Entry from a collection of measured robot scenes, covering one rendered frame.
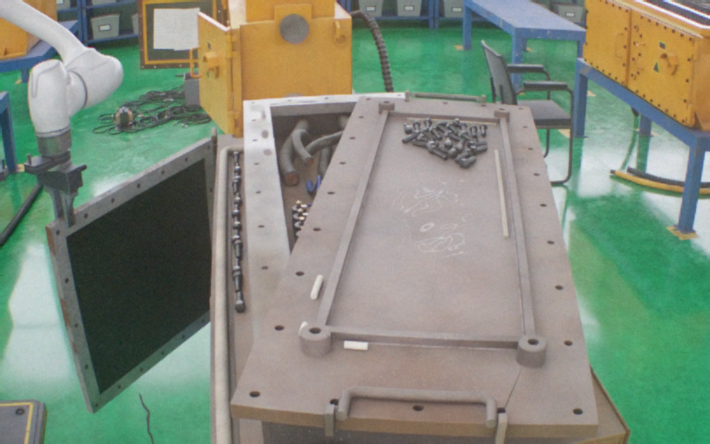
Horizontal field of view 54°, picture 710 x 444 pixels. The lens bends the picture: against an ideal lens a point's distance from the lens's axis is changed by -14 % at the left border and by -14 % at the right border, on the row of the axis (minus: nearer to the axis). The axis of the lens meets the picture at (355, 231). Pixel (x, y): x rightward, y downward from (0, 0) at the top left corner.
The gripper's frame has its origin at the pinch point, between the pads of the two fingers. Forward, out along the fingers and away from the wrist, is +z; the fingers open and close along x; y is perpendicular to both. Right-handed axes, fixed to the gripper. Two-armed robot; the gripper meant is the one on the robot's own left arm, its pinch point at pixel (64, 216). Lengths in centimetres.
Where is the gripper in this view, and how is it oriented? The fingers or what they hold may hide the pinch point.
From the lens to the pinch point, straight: 185.6
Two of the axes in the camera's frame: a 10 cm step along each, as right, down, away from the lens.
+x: -8.8, -2.1, 4.3
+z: 0.0, 9.0, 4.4
